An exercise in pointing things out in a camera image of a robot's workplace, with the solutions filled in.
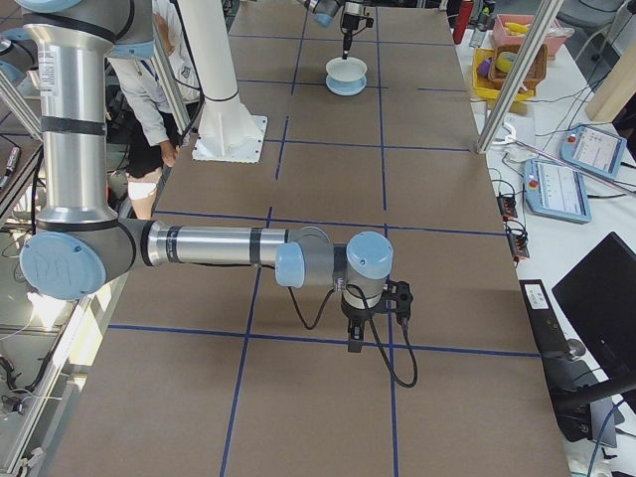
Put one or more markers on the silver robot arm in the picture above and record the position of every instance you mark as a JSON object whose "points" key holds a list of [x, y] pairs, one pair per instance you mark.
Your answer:
{"points": [[323, 12], [213, 246]]}

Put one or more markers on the clear plastic bottle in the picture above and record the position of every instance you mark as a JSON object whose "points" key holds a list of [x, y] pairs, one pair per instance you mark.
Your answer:
{"points": [[479, 27]]}

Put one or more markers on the yellow plastic bin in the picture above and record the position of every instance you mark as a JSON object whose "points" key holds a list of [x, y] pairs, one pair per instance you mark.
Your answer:
{"points": [[484, 84]]}

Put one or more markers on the yellow-green tape roll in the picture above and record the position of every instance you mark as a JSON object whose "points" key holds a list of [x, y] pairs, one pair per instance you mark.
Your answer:
{"points": [[506, 60]]}

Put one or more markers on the orange black circuit board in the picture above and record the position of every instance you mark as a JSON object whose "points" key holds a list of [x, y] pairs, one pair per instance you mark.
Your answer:
{"points": [[508, 206], [519, 247]]}

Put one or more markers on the white plastic hook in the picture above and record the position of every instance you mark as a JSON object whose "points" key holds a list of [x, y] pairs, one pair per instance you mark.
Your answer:
{"points": [[508, 134]]}

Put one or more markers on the black computer box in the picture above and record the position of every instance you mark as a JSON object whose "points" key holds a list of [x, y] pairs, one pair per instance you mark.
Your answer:
{"points": [[544, 318]]}

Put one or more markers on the brown wicker basket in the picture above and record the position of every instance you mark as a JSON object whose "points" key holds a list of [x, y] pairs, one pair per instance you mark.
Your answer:
{"points": [[536, 69]]}

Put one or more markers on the pink plastic basket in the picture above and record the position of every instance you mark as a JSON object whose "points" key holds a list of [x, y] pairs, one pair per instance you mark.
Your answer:
{"points": [[556, 42]]}

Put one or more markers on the person in grey jacket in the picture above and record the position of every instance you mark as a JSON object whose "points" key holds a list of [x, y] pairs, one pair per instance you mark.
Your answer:
{"points": [[141, 99]]}

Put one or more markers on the teach pendant with red button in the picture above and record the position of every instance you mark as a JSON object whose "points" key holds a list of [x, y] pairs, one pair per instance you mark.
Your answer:
{"points": [[559, 191]]}

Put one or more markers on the black monitor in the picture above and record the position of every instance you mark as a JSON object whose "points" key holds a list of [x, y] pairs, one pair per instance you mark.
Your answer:
{"points": [[596, 303]]}

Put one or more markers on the grey office chair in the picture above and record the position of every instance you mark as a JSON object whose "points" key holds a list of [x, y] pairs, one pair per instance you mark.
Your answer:
{"points": [[591, 12]]}

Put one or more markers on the thin metal rod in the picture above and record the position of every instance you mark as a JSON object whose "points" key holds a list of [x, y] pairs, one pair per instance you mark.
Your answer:
{"points": [[571, 165]]}

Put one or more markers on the teach pendant with red border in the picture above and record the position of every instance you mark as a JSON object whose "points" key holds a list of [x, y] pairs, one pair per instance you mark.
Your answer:
{"points": [[593, 149]]}

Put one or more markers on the light wooden board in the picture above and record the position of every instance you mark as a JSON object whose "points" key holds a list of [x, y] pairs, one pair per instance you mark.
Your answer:
{"points": [[613, 79]]}

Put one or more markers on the dark side table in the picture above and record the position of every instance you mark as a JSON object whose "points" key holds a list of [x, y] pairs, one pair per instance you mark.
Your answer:
{"points": [[20, 186]]}

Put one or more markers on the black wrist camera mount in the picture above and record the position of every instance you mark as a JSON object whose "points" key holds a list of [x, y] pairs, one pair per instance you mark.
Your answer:
{"points": [[400, 298]]}

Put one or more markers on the white pedestal column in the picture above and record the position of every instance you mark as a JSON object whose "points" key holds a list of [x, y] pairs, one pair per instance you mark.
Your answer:
{"points": [[213, 54]]}

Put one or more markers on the white square base plate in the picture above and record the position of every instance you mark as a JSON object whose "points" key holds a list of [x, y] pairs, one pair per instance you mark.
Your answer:
{"points": [[251, 144]]}

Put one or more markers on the aluminium extrusion post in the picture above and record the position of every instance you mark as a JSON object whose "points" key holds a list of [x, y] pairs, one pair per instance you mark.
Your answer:
{"points": [[171, 94], [517, 74], [20, 109]]}

